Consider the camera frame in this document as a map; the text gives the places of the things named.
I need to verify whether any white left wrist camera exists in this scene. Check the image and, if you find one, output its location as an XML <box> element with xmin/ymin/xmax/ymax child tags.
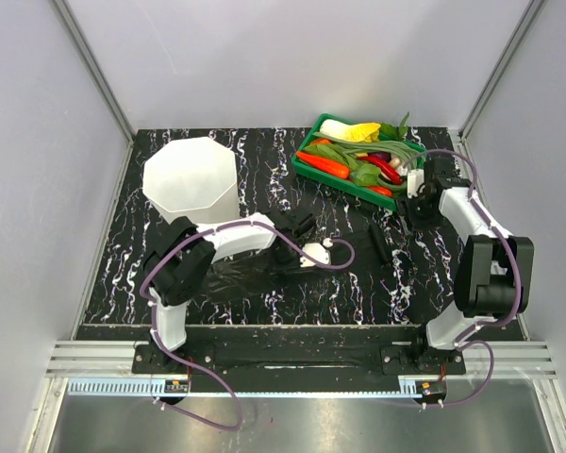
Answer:
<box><xmin>300</xmin><ymin>239</ymin><xmax>334</xmax><ymax>269</ymax></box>

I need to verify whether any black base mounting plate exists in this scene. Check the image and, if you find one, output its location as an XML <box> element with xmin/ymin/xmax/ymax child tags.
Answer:
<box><xmin>75</xmin><ymin>325</ymin><xmax>523</xmax><ymax>393</ymax></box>

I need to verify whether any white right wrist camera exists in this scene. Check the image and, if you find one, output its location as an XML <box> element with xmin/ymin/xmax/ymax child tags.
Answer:
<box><xmin>407</xmin><ymin>169</ymin><xmax>425</xmax><ymax>199</ymax></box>

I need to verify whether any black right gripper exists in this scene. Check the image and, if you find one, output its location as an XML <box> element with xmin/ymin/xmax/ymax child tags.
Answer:
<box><xmin>391</xmin><ymin>190</ymin><xmax>444</xmax><ymax>238</ymax></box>

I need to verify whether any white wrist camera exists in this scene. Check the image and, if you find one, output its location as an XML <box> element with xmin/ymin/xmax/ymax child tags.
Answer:
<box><xmin>407</xmin><ymin>169</ymin><xmax>425</xmax><ymax>199</ymax></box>
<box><xmin>300</xmin><ymin>239</ymin><xmax>334</xmax><ymax>269</ymax></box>

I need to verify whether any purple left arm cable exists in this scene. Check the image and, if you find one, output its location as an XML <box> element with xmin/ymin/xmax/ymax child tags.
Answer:
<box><xmin>140</xmin><ymin>219</ymin><xmax>358</xmax><ymax>431</ymax></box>

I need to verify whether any red chili pepper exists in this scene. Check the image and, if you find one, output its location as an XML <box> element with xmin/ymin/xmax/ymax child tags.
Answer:
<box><xmin>358</xmin><ymin>155</ymin><xmax>403</xmax><ymax>185</ymax></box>

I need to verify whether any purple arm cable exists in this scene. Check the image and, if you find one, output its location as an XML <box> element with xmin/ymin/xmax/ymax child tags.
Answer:
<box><xmin>140</xmin><ymin>219</ymin><xmax>358</xmax><ymax>431</ymax></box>
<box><xmin>400</xmin><ymin>149</ymin><xmax>523</xmax><ymax>408</ymax></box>

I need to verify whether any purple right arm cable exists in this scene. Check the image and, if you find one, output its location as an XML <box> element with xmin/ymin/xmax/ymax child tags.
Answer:
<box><xmin>400</xmin><ymin>149</ymin><xmax>523</xmax><ymax>408</ymax></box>

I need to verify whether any white faceted trash bin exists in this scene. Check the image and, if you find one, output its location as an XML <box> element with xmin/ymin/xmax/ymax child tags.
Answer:
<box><xmin>142</xmin><ymin>137</ymin><xmax>240</xmax><ymax>224</ymax></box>

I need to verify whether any black trash bag roll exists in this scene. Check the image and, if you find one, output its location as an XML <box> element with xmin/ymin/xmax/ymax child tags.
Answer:
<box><xmin>368</xmin><ymin>224</ymin><xmax>392</xmax><ymax>264</ymax></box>

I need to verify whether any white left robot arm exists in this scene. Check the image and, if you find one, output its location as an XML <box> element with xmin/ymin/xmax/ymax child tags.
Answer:
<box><xmin>141</xmin><ymin>211</ymin><xmax>331</xmax><ymax>373</ymax></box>

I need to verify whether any aluminium rail with slots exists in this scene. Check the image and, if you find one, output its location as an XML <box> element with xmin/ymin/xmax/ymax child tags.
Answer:
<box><xmin>46</xmin><ymin>342</ymin><xmax>557</xmax><ymax>398</ymax></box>

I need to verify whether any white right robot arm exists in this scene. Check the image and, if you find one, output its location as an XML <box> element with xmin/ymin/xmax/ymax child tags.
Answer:
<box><xmin>396</xmin><ymin>149</ymin><xmax>535</xmax><ymax>374</ymax></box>

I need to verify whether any white and yellow cabbage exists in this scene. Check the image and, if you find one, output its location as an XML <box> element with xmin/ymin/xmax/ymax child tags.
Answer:
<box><xmin>319</xmin><ymin>119</ymin><xmax>381</xmax><ymax>143</ymax></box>

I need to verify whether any orange carrot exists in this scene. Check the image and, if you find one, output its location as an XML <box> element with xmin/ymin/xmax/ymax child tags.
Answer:
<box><xmin>295</xmin><ymin>151</ymin><xmax>350</xmax><ymax>179</ymax></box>

